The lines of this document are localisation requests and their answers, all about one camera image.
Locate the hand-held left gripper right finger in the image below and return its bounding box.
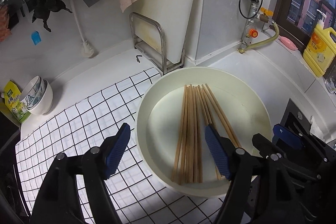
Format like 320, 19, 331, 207
205, 125, 306, 224

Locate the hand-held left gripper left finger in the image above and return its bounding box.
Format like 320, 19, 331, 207
31, 123, 131, 224

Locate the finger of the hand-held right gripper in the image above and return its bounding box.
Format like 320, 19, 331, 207
252, 133, 326, 182
272, 123, 336, 165

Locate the pile of wooden chopsticks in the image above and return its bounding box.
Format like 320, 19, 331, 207
171, 84, 242, 185

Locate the white round plastic basin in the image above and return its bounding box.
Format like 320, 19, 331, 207
136, 67, 273, 198

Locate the black gas stove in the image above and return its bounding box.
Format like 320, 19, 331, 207
281, 98, 336, 151

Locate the white crumpled tissue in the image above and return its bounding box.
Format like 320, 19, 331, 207
309, 116, 330, 142

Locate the white black grid cloth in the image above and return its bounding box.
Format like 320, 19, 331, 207
16, 67, 252, 224

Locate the white ceramic bowl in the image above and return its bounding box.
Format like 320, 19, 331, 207
26, 79, 54, 115

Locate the yellow detergent bottle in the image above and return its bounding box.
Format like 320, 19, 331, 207
303, 9, 336, 77

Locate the blue patterned bowl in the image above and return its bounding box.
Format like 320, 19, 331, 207
26, 77, 46, 110
20, 76, 40, 107

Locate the pink soap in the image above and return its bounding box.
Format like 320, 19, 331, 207
278, 35, 298, 51

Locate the white bottle brush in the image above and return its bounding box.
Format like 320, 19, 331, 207
66, 0, 95, 59

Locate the orange knob gas regulator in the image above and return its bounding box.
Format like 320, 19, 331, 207
241, 22, 259, 46

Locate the black kitchen appliance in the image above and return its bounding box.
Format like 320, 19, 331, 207
0, 119, 30, 216

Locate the yellow seasoning pouch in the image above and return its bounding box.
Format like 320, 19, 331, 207
0, 80, 32, 124

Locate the stainless steel board rack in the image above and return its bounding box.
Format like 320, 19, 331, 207
129, 12, 185, 75

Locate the blue silicone brush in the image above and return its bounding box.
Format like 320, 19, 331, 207
31, 30, 42, 46

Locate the white cutting board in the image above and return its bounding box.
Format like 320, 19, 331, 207
131, 0, 206, 62

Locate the black hanging cloth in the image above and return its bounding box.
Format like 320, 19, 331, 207
31, 0, 73, 32

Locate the orange striped dishcloth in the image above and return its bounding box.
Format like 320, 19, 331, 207
0, 5, 12, 42

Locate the yellow gas hose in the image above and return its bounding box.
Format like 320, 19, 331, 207
238, 21, 280, 54

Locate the brass valve yellow handle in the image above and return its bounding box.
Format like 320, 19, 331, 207
256, 7, 275, 24

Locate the black cable loop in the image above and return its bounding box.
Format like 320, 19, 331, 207
238, 0, 263, 20

